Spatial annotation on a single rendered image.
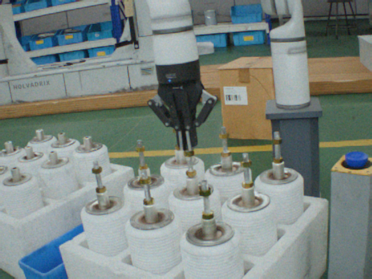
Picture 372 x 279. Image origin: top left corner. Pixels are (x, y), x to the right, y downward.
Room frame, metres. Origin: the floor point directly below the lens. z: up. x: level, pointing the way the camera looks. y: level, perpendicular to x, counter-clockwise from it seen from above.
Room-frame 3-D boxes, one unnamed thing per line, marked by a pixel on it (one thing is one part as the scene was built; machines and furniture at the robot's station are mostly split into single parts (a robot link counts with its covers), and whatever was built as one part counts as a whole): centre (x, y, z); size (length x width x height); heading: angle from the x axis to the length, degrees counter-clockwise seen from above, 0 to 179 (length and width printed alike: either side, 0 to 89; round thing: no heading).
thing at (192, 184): (0.78, 0.00, 0.26); 0.02 x 0.02 x 0.03
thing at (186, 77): (0.78, 0.00, 0.45); 0.08 x 0.08 x 0.09
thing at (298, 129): (1.13, -0.29, 0.15); 0.15 x 0.15 x 0.30; 76
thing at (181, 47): (0.80, -0.01, 0.53); 0.11 x 0.09 x 0.06; 155
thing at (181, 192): (0.78, 0.00, 0.25); 0.08 x 0.08 x 0.01
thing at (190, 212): (0.78, 0.00, 0.16); 0.10 x 0.10 x 0.18
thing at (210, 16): (5.48, -0.49, 0.35); 0.16 x 0.15 x 0.19; 76
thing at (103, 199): (0.76, 0.16, 0.26); 0.02 x 0.02 x 0.03
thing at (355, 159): (0.65, -0.28, 0.32); 0.04 x 0.04 x 0.02
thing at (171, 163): (0.94, 0.01, 0.25); 0.08 x 0.08 x 0.01
